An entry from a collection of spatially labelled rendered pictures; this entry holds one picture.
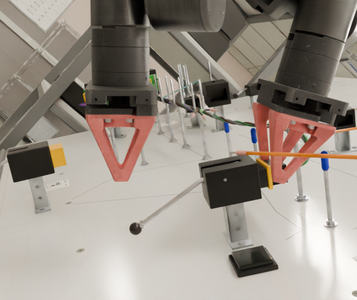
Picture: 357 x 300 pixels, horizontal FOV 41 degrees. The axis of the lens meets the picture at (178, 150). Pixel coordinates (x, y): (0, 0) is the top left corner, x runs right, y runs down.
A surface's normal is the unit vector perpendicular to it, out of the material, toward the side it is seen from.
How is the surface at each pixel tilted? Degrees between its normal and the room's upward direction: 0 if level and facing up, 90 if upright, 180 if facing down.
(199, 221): 53
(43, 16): 90
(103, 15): 117
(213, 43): 90
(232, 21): 90
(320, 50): 101
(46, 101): 90
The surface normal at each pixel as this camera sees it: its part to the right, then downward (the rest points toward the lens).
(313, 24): -0.52, 0.04
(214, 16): 0.93, 0.11
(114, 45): -0.09, 0.22
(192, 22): -0.28, 0.83
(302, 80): -0.32, 0.11
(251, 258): -0.16, -0.96
